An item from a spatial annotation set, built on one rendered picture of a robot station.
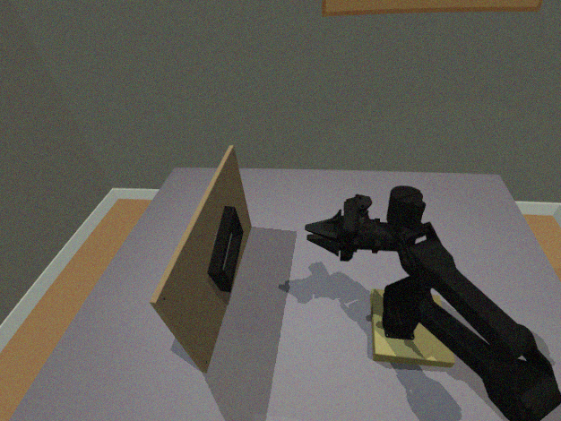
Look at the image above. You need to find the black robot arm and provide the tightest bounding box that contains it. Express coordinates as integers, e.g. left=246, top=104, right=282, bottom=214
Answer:
left=382, top=185, right=561, bottom=421

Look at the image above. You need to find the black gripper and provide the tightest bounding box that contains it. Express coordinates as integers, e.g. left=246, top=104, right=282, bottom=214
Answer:
left=305, top=202, right=386, bottom=262

